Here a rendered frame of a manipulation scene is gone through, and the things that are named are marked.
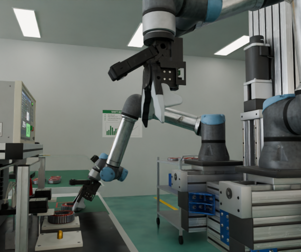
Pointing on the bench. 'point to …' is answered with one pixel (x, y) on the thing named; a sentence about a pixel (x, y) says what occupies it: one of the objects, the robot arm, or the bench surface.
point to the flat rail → (35, 166)
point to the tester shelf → (10, 150)
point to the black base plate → (86, 232)
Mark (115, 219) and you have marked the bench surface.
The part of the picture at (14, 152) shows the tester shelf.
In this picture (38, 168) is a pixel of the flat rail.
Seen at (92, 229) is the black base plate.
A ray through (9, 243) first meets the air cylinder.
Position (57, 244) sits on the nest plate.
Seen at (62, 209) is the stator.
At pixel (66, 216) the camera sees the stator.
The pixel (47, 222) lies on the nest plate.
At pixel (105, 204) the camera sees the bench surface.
